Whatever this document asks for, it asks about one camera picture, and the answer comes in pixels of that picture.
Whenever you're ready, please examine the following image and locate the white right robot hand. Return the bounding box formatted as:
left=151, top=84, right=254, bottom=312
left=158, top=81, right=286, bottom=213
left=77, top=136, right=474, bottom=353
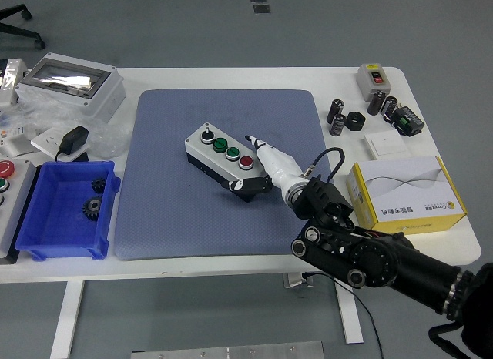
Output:
left=221, top=134, right=309, bottom=197

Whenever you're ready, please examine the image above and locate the grey four-button control box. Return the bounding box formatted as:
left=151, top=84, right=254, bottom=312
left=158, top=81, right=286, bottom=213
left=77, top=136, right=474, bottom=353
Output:
left=183, top=122, right=270, bottom=204

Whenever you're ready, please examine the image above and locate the black cylindrical capacitor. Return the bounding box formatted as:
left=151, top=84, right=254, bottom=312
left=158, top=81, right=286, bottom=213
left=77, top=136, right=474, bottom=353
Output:
left=326, top=99, right=345, bottom=125
left=367, top=89, right=387, bottom=116
left=329, top=112, right=347, bottom=137
left=381, top=96, right=398, bottom=119

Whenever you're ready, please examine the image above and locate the blue-grey mat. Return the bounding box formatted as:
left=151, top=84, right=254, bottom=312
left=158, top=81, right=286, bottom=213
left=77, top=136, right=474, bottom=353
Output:
left=114, top=88, right=340, bottom=262

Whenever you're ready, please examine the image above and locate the yellow and white cardboard box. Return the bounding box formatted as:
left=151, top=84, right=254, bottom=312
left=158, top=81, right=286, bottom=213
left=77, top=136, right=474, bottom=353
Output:
left=345, top=156, right=468, bottom=236

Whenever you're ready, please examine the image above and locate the black module with green terminals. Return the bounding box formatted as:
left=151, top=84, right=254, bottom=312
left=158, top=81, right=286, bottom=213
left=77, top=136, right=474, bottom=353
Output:
left=384, top=104, right=425, bottom=136

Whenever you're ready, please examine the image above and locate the clear plastic bag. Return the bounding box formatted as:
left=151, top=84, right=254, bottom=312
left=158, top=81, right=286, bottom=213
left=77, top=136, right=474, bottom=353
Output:
left=0, top=92, right=132, bottom=159

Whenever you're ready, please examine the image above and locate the white table leg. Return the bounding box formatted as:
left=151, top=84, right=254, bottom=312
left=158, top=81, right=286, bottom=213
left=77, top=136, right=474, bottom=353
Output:
left=334, top=280, right=364, bottom=345
left=49, top=280, right=85, bottom=359

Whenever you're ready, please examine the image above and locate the large black gear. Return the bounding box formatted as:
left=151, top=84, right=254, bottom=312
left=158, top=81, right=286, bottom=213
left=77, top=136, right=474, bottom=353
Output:
left=82, top=196, right=104, bottom=222

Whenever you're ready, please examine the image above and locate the silver metal plate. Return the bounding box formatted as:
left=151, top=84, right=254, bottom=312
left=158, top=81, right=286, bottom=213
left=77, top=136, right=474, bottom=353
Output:
left=130, top=340, right=325, bottom=359

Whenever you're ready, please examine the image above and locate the black power adapter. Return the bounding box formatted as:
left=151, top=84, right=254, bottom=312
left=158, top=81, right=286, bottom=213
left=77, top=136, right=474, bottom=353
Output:
left=55, top=125, right=90, bottom=163

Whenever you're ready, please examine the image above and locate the blue plastic bin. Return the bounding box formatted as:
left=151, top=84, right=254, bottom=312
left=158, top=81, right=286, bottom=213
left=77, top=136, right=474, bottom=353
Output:
left=14, top=160, right=122, bottom=262

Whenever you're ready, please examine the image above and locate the grey emergency-stop control box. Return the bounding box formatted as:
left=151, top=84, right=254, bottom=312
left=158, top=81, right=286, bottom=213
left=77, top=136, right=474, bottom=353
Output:
left=0, top=159, right=38, bottom=264

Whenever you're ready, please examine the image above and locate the small white carton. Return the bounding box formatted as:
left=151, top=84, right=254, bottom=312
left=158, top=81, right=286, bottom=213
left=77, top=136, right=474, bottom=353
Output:
left=0, top=127, right=32, bottom=159

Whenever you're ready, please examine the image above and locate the white device with clear window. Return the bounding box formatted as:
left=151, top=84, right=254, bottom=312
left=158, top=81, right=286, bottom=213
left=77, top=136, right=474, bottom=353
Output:
left=0, top=58, right=29, bottom=109

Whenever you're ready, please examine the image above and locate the black office chair base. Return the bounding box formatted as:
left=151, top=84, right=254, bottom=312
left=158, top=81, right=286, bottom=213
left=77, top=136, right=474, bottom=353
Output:
left=0, top=3, right=46, bottom=51

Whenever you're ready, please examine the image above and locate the black ring nut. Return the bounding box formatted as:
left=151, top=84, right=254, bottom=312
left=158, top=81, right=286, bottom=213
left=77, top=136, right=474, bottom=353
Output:
left=344, top=111, right=366, bottom=132

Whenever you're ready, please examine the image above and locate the white wall switch plate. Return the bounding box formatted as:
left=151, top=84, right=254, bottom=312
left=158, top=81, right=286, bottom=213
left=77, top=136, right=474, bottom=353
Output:
left=364, top=129, right=408, bottom=159

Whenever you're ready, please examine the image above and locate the metal bracket under table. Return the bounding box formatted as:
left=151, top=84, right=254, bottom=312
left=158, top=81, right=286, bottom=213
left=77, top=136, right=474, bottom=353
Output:
left=283, top=272, right=314, bottom=290

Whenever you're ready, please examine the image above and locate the grey switch box red button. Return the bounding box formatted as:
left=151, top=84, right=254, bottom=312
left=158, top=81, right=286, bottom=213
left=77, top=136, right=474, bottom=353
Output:
left=354, top=62, right=392, bottom=102

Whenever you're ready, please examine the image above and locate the black cable under table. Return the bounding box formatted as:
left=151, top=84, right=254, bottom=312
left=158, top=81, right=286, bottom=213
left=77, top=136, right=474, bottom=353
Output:
left=304, top=272, right=384, bottom=359

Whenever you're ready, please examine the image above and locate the grey enclosure with clear lid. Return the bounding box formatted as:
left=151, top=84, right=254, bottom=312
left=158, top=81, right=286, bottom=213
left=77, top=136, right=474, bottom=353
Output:
left=14, top=52, right=127, bottom=124

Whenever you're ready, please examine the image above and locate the white wall socket plate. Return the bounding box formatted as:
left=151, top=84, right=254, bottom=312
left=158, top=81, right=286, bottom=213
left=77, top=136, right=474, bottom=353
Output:
left=29, top=126, right=89, bottom=162

